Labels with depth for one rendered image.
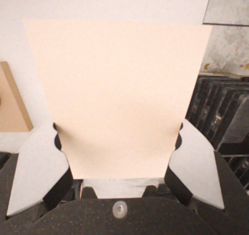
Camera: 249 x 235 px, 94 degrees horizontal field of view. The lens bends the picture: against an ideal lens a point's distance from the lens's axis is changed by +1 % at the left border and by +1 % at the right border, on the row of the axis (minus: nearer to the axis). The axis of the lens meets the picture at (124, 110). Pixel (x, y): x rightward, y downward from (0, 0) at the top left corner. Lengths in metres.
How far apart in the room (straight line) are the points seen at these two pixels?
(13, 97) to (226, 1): 1.37
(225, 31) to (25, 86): 1.34
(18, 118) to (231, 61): 1.50
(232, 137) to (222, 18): 0.87
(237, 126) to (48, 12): 1.07
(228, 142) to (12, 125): 1.19
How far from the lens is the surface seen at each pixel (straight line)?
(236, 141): 1.14
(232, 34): 1.40
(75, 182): 0.54
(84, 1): 0.39
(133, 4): 0.38
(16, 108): 0.51
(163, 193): 2.14
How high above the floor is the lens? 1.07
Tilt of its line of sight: 61 degrees down
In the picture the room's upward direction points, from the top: 176 degrees clockwise
